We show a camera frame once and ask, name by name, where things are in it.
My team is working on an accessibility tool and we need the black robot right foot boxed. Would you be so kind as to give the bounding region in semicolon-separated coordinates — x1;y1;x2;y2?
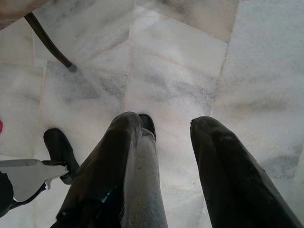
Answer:
138;114;157;141

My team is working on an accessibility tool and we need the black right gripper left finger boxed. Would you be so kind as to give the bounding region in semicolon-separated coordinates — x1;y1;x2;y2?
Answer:
56;111;168;228

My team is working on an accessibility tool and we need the black robot left foot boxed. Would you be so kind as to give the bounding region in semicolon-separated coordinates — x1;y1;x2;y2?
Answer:
44;128;80;185

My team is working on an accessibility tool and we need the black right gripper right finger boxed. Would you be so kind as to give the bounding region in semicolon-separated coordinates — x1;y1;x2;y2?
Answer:
190;115;304;228

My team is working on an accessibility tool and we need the black robot foot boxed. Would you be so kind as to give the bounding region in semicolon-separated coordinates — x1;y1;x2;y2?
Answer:
138;114;157;141
44;128;80;185

